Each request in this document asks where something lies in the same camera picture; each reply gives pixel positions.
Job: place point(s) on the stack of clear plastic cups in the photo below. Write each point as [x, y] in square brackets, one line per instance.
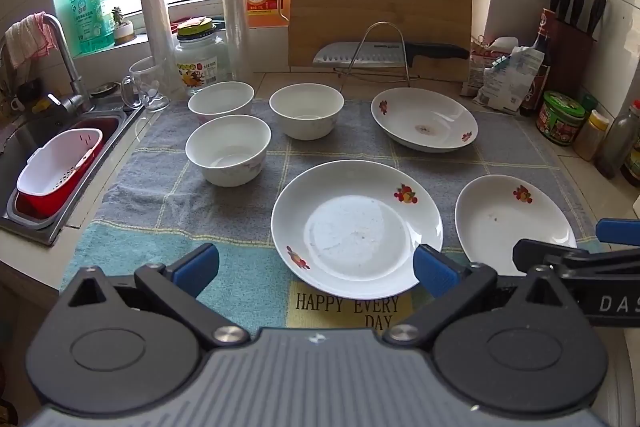
[235, 17]

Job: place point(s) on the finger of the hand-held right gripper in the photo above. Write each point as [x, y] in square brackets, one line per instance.
[537, 254]
[620, 232]

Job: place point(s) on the glass jar with green lid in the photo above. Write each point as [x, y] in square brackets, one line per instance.
[200, 57]

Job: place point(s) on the metal sink strainer plug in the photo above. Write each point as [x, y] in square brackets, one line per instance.
[104, 90]

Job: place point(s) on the clear oil bottle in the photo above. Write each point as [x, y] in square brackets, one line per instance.
[617, 142]

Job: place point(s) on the clear glass mug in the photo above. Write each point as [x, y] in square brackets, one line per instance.
[150, 87]

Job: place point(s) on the white plastic packet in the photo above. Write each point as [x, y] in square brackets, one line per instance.
[482, 57]

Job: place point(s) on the red and white strainer basket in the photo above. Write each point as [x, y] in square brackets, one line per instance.
[55, 162]

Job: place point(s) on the small potted plant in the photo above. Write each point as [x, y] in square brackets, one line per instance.
[123, 32]

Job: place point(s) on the pink and white rag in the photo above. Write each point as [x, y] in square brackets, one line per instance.
[27, 37]

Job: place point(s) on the yellow spice bottle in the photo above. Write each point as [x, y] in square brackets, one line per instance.
[590, 137]

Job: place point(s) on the white and green bag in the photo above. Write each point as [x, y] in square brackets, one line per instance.
[505, 82]

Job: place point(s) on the metal faucet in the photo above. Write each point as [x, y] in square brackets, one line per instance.
[67, 57]

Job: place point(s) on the clear plastic bag roll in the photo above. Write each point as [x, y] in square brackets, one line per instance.
[155, 27]

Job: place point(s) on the dark knife block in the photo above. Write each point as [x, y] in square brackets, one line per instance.
[570, 57]

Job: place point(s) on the white flower print bowl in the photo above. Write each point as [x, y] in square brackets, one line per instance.
[220, 99]
[225, 142]
[305, 107]

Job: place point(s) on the dark soy sauce bottle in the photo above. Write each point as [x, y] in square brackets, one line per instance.
[537, 77]

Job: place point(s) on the sauce jar with green lid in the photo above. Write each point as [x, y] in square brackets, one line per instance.
[560, 122]

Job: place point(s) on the green dish soap bottle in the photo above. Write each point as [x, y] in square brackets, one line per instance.
[92, 17]

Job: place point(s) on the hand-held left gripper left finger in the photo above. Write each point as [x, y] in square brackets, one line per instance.
[197, 267]

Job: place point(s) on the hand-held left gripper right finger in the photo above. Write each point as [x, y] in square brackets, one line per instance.
[432, 269]

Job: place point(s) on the grey and teal checked towel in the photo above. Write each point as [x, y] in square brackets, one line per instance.
[150, 187]

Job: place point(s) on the stained white fruit print plate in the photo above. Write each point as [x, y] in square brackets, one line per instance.
[425, 117]

